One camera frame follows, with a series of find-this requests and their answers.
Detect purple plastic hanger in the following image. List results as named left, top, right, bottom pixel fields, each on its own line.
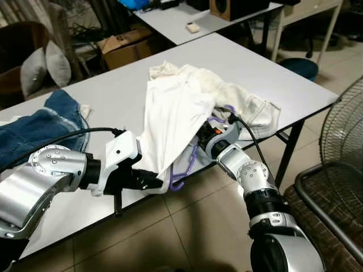
left=169, top=104, right=238, bottom=192

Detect blue denim jeans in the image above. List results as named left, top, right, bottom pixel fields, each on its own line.
left=0, top=90, right=90, bottom=171

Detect cream denim garment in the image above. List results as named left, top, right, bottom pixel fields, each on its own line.
left=149, top=61, right=282, bottom=141

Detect grey table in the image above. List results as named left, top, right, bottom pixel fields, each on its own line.
left=0, top=32, right=340, bottom=260

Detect teal round stool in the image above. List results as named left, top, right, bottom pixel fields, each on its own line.
left=278, top=57, right=320, bottom=83

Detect large cardboard box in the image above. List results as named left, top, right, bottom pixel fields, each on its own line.
left=98, top=27, right=155, bottom=71

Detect white long table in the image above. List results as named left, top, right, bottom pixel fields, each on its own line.
left=133, top=0, right=284, bottom=63

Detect brown wicker chair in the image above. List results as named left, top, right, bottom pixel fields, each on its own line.
left=282, top=163, right=363, bottom=272

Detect wooden speaker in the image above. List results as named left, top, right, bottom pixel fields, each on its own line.
left=209, top=0, right=271, bottom=22

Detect grey pillow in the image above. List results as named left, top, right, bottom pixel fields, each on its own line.
left=20, top=47, right=49, bottom=98
left=45, top=40, right=73, bottom=88

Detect blue object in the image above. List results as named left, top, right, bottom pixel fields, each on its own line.
left=118, top=0, right=149, bottom=11

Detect white desk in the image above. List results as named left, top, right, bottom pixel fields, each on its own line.
left=271, top=0, right=345, bottom=64

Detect brown armchair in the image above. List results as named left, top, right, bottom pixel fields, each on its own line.
left=0, top=22, right=53, bottom=109

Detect bluish right wrist camera mount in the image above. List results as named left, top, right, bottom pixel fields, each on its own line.
left=205, top=120, right=242, bottom=160

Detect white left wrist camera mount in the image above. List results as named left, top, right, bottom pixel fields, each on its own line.
left=91, top=130, right=142, bottom=197

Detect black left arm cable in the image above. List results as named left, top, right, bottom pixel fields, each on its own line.
left=0, top=127, right=126, bottom=171

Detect black wire fan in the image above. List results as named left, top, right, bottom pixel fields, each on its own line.
left=319, top=76, right=363, bottom=199

